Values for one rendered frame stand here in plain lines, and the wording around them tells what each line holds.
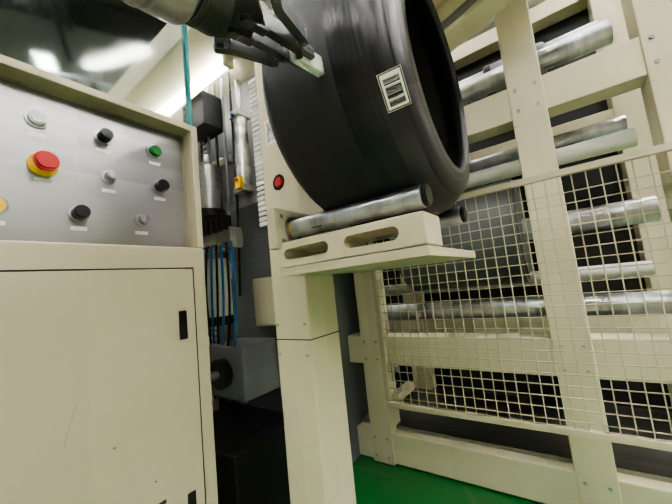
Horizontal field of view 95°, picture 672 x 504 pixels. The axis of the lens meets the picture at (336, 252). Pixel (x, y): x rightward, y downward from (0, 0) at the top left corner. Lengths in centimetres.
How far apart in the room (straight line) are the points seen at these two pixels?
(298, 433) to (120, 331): 50
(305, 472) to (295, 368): 26
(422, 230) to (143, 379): 71
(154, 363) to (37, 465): 24
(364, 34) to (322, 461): 91
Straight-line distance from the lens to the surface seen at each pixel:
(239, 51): 54
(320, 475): 94
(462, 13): 130
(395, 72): 57
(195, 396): 96
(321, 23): 65
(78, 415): 86
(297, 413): 92
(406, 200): 59
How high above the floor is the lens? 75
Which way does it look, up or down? 6 degrees up
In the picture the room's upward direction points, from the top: 6 degrees counter-clockwise
